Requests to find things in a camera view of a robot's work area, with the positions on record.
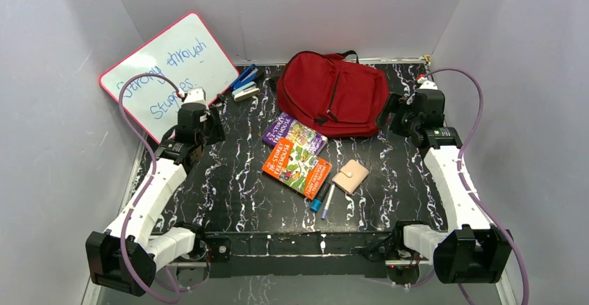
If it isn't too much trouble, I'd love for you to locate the red student backpack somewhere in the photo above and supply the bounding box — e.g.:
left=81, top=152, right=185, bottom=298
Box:
left=275, top=51, right=390, bottom=138

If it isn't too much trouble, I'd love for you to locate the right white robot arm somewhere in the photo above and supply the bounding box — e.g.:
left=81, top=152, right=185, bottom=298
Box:
left=379, top=89, right=512, bottom=283

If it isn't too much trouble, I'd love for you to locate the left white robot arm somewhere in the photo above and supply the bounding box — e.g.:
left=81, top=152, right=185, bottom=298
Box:
left=85, top=102, right=225, bottom=297

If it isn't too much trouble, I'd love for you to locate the blue stapler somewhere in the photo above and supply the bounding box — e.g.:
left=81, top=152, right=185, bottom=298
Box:
left=229, top=64, right=258, bottom=98

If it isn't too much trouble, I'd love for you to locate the beige small wallet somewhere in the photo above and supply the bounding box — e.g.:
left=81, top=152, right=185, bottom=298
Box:
left=332, top=160, right=370, bottom=195

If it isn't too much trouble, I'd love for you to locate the purple Treehouse book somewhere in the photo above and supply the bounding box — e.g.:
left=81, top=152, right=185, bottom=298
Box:
left=262, top=112, right=328, bottom=155

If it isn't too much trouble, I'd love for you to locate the orange Treehouse book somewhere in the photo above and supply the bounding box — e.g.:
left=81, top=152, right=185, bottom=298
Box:
left=262, top=138, right=332, bottom=200

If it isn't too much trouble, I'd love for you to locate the black marker blue cap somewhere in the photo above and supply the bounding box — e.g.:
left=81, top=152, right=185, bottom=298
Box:
left=310, top=181, right=331, bottom=213

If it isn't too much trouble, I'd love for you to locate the white pen blue cap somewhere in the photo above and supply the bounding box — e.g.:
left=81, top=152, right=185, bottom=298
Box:
left=321, top=183, right=335, bottom=220

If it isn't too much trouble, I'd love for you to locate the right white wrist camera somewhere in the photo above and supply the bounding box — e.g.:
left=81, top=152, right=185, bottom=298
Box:
left=417, top=74, right=438, bottom=90

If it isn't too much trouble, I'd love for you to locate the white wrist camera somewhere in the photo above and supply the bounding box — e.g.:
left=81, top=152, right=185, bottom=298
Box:
left=417, top=74, right=438, bottom=90
left=183, top=87, right=208, bottom=106

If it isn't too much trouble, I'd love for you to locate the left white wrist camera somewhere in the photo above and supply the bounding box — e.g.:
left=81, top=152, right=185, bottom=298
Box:
left=183, top=87, right=208, bottom=106

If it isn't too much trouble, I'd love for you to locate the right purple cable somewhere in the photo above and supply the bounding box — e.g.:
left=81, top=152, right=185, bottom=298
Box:
left=409, top=67, right=530, bottom=305

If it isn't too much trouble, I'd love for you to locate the white board pink frame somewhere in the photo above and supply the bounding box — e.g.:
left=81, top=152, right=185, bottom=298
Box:
left=99, top=12, right=238, bottom=141

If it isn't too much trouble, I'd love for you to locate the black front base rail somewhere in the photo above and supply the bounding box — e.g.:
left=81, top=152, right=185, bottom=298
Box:
left=204, top=231, right=401, bottom=278

